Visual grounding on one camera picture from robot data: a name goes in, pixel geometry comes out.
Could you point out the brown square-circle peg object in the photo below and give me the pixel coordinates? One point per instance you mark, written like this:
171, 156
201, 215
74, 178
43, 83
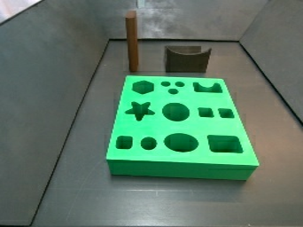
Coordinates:
131, 26

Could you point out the green shape-sorting board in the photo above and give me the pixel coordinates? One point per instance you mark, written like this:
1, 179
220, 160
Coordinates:
178, 129

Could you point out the dark grey curved holder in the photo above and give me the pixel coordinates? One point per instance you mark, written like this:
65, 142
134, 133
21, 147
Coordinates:
186, 59

